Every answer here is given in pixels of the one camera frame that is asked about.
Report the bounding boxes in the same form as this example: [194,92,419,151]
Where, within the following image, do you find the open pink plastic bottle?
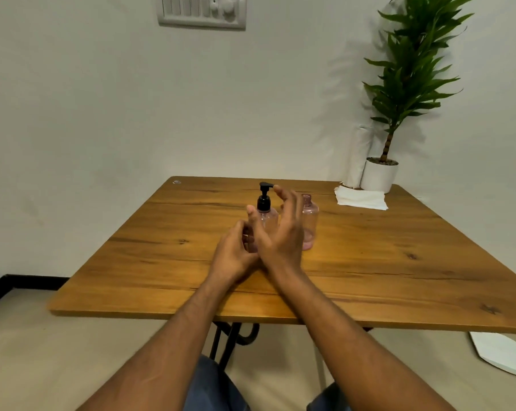
[300,194,320,251]

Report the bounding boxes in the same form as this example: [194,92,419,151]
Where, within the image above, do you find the white wall switch panel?
[156,0,248,31]

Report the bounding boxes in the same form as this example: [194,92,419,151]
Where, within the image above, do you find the white paper roll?
[342,124,375,190]

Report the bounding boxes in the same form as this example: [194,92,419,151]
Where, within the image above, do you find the white plant pot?
[360,157,399,194]

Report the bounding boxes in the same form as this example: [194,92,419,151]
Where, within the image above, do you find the person's right hand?
[246,185,306,279]

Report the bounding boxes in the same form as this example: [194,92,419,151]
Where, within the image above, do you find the pink bottle with black pump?
[246,182,281,254]

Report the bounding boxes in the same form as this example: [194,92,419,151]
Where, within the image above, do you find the person's left forearm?
[76,276,241,411]

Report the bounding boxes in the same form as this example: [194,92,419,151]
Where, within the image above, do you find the person's right forearm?
[264,269,457,411]

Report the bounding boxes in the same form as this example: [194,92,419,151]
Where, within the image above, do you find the green leafy plant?
[362,0,478,164]

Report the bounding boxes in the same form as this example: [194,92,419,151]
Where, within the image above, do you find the black skirting board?
[0,274,70,312]

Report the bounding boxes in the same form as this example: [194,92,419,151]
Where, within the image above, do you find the person's blue jeans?
[182,354,354,411]

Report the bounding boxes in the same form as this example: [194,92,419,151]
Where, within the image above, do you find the person's left hand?
[208,220,263,290]

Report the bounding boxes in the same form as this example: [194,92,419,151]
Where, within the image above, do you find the white folded tissue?
[334,185,389,211]

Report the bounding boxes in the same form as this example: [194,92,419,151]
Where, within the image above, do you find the white flat board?
[469,331,516,380]

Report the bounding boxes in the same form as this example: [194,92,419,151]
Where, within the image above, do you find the black metal table legs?
[209,322,261,371]

